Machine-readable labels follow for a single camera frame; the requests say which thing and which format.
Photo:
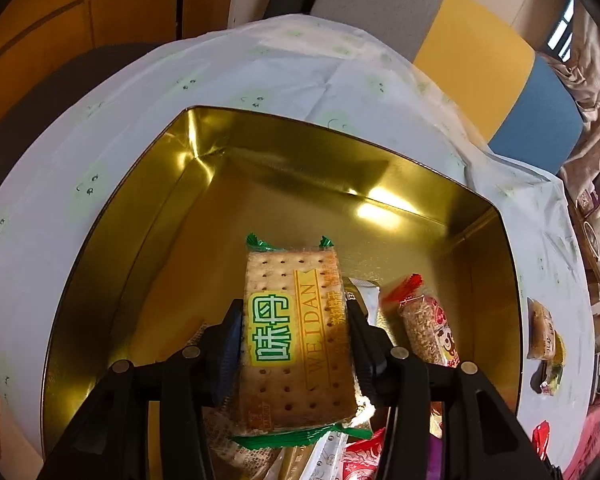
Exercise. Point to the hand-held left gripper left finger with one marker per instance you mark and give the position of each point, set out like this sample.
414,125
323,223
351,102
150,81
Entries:
230,360

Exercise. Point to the pale printed tablecloth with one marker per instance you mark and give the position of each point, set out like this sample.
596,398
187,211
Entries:
180,75

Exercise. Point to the beige patterned blanket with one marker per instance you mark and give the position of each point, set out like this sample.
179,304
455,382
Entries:
597,90

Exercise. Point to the purple snack packet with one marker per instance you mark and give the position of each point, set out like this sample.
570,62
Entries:
434,462

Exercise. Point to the yellow green snack packet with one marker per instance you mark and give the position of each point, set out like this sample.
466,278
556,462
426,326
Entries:
552,375

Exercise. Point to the cracker packet with green ends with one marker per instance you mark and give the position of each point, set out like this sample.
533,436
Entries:
290,340

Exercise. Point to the grey yellow blue sofa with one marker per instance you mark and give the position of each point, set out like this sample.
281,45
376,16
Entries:
470,50

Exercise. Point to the large metal tin box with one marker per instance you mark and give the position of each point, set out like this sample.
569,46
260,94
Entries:
290,180

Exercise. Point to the red foil snack bar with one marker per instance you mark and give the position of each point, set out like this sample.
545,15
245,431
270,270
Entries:
360,457

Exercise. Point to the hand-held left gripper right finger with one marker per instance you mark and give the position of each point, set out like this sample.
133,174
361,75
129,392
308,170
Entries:
367,370

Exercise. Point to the patterned brown snack packet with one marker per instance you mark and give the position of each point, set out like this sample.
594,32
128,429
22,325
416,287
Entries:
230,442

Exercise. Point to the pink cloth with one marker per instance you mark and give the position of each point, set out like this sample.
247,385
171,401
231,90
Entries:
597,445

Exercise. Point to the puffed rice snack bar packet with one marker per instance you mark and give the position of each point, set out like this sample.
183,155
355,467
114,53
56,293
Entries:
430,330

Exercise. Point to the red snack packet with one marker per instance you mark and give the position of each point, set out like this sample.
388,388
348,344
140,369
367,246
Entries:
540,435

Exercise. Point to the wooden side table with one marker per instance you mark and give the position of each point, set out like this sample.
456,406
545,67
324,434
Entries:
587,250

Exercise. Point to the white and brown snack packet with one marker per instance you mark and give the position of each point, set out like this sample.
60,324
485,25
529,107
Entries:
365,297

